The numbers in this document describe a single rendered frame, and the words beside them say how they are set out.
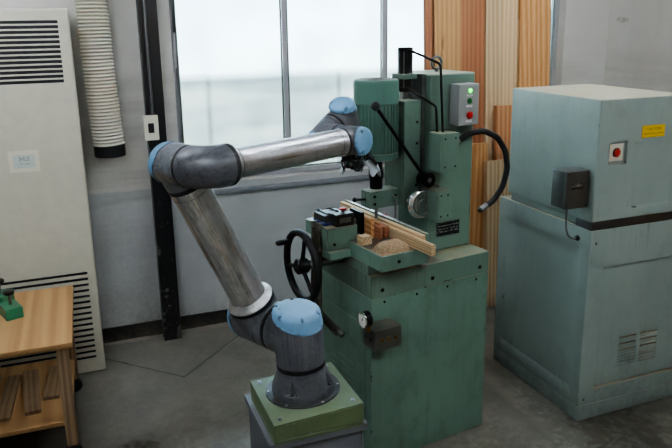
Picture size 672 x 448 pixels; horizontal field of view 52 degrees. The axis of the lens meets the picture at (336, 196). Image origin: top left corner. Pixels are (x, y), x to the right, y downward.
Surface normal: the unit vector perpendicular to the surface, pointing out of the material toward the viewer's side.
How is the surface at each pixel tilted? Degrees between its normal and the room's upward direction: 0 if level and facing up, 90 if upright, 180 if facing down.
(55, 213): 90
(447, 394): 90
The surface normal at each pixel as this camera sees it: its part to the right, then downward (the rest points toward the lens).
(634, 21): -0.94, 0.10
